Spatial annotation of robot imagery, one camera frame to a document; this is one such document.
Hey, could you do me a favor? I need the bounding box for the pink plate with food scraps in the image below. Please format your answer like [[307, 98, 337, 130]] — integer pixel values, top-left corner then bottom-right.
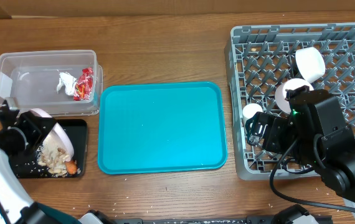
[[30, 108, 74, 161]]

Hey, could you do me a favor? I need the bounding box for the cream plastic cup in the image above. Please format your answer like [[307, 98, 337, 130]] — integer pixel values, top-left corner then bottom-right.
[[242, 103, 263, 126]]

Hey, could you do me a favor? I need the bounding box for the pink bowl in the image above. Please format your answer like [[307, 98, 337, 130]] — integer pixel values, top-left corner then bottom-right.
[[275, 78, 314, 114]]

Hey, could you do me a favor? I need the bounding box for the orange carrot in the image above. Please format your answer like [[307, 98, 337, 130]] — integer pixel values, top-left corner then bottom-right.
[[65, 161, 77, 175]]

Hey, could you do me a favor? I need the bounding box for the white tissue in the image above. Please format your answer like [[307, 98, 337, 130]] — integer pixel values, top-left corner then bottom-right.
[[56, 72, 77, 96]]

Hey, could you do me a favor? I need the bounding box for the red snack wrapper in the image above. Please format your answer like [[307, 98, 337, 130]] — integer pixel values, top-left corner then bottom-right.
[[73, 67, 93, 101]]

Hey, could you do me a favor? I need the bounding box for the white bowl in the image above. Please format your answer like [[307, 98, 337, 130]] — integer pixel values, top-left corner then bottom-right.
[[295, 47, 326, 83]]

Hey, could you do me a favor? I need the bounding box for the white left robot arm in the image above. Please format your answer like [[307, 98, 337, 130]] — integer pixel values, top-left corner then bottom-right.
[[0, 98, 79, 224]]

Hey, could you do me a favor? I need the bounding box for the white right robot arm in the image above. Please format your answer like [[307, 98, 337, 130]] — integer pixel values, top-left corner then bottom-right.
[[245, 86, 355, 217]]

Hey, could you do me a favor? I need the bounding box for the black tray bin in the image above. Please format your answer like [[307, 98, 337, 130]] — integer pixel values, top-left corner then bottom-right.
[[9, 119, 88, 179]]

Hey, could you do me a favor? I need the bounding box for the pile of food scraps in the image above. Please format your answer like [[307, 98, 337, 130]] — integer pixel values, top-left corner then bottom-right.
[[37, 145, 81, 177]]

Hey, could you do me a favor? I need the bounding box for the clear plastic bin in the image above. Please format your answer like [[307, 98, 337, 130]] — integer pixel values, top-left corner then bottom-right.
[[0, 50, 103, 116]]

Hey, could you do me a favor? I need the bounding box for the grey plastic dish rack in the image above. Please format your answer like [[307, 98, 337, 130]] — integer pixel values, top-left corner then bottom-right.
[[225, 22, 355, 180]]

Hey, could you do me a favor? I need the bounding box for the teal plastic tray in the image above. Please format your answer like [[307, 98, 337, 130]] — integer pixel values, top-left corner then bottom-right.
[[97, 82, 228, 175]]

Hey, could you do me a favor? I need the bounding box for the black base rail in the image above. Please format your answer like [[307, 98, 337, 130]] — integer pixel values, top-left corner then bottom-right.
[[78, 205, 333, 224]]

